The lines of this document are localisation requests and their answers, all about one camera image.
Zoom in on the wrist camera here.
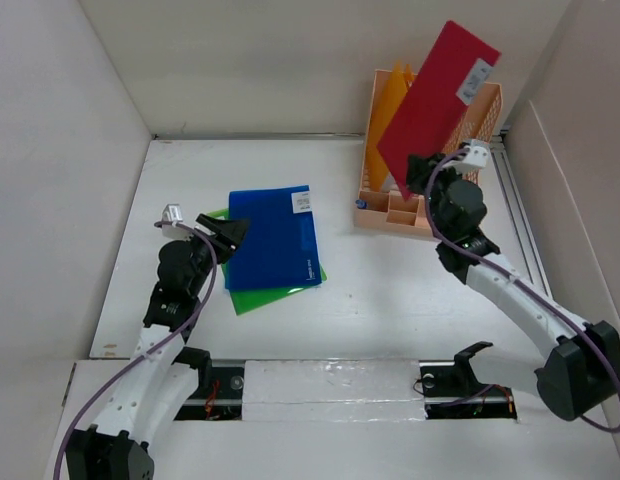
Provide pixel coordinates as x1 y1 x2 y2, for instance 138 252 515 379
160 203 186 240
455 139 491 174

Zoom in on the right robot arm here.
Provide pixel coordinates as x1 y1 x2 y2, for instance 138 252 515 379
406 147 620 433

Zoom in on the orange folder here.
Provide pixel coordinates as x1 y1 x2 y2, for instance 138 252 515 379
365 62 414 192

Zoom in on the blue folder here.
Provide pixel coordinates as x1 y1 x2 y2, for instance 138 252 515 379
226 185 322 292

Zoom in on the metal base rail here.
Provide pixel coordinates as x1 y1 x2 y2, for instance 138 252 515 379
177 359 517 423

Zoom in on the aluminium side rail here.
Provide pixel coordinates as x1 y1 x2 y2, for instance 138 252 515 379
491 134 552 296

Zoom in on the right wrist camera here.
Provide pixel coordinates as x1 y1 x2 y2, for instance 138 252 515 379
455 139 491 174

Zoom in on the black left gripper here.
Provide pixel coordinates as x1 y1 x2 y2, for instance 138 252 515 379
183 215 248 296

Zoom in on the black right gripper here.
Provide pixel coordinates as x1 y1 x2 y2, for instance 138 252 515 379
404 151 465 239

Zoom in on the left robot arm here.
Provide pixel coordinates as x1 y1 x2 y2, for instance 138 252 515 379
53 205 250 479

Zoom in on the peach plastic desk organizer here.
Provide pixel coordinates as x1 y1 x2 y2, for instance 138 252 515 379
354 82 502 247

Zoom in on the red folder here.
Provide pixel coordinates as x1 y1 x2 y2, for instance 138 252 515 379
378 20 501 200

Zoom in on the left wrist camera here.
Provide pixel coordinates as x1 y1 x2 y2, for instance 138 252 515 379
160 203 186 240

